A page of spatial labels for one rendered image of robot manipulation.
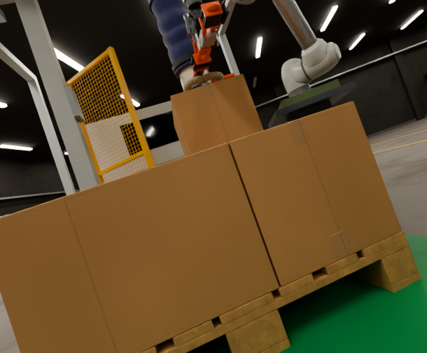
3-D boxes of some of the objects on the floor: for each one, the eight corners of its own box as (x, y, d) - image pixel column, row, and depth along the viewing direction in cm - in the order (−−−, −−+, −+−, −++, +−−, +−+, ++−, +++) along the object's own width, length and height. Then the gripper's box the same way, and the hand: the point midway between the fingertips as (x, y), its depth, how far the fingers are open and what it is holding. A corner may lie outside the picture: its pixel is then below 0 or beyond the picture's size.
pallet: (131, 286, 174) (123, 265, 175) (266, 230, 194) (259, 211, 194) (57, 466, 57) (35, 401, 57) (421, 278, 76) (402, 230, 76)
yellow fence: (120, 260, 296) (59, 84, 301) (127, 256, 305) (67, 86, 310) (180, 244, 257) (110, 43, 262) (186, 241, 266) (117, 46, 271)
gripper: (213, 1, 128) (229, 45, 127) (171, 11, 124) (187, 57, 124) (215, -11, 120) (232, 36, 120) (171, -1, 117) (188, 47, 116)
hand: (207, 41), depth 122 cm, fingers open, 8 cm apart
